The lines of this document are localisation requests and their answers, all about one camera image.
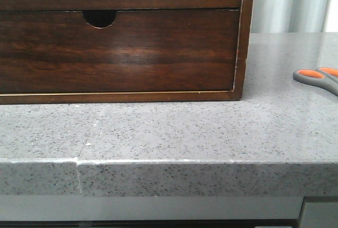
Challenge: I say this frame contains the dark wooden drawer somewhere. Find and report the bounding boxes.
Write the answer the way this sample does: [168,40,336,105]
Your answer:
[1,9,239,93]

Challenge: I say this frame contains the dark wooden drawer cabinet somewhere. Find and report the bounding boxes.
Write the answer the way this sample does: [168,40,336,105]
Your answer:
[1,0,253,104]

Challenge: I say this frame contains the black appliance under counter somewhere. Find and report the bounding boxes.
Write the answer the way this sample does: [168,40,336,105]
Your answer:
[1,220,298,227]

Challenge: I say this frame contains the white cabinet door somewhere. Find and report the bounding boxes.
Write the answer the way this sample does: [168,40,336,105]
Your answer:
[298,196,337,228]

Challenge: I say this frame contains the orange grey handled scissors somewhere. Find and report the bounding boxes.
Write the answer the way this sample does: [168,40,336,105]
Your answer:
[293,68,337,96]

